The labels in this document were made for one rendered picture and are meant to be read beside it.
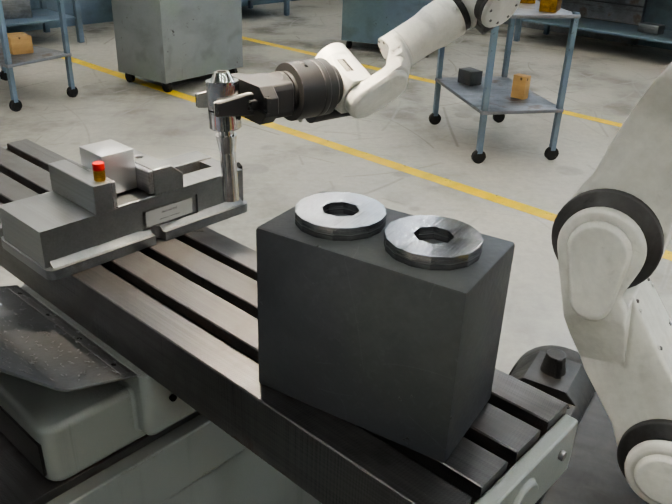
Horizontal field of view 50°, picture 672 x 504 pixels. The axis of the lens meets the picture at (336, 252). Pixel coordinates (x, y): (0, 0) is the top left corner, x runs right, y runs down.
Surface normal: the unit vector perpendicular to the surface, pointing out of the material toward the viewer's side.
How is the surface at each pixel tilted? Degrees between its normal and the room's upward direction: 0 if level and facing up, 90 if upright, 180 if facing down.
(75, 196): 90
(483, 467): 0
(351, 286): 90
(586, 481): 0
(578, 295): 90
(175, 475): 90
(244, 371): 0
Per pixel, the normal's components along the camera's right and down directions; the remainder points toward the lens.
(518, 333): 0.04, -0.89
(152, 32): -0.61, 0.34
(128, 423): 0.74, 0.33
